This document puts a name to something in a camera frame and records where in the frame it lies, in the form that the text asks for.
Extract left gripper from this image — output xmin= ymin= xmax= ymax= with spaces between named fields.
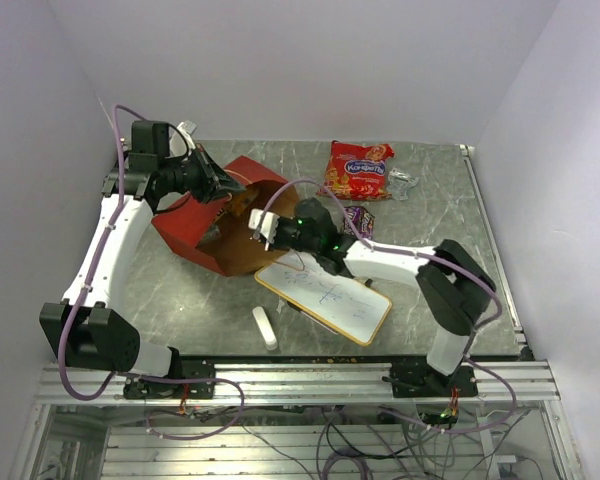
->
xmin=161 ymin=143 xmax=248 ymax=204

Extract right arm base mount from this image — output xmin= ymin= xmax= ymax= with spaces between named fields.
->
xmin=381 ymin=356 xmax=478 ymax=398

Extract red paper bag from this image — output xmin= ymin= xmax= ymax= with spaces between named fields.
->
xmin=152 ymin=156 xmax=288 ymax=277

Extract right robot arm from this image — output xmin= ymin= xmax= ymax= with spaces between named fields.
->
xmin=250 ymin=198 xmax=497 ymax=396

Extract silver foil snack packet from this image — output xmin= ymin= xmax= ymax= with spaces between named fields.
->
xmin=387 ymin=168 xmax=419 ymax=201

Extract aluminium rail frame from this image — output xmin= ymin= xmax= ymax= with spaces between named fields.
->
xmin=21 ymin=357 xmax=580 ymax=479

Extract small whiteboard orange frame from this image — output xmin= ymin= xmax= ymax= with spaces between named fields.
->
xmin=254 ymin=252 xmax=392 ymax=346

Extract purple candy packet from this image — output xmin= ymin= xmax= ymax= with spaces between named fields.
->
xmin=343 ymin=205 xmax=375 ymax=239

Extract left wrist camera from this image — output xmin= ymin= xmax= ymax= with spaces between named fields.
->
xmin=169 ymin=120 xmax=197 ymax=156

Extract red candy snack bag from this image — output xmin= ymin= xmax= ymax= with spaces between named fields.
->
xmin=323 ymin=140 xmax=395 ymax=201

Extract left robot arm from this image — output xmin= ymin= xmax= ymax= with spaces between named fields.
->
xmin=39 ymin=120 xmax=244 ymax=397

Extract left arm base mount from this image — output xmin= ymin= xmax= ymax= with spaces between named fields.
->
xmin=123 ymin=359 xmax=216 ymax=400

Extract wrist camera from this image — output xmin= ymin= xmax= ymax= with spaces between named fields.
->
xmin=169 ymin=120 xmax=197 ymax=156
xmin=248 ymin=209 xmax=280 ymax=251

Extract dark snack packets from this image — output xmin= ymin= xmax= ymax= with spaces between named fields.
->
xmin=199 ymin=223 xmax=226 ymax=244

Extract white marker eraser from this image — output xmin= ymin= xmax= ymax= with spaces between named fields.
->
xmin=252 ymin=306 xmax=278 ymax=351

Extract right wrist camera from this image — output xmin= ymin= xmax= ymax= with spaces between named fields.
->
xmin=248 ymin=209 xmax=280 ymax=251

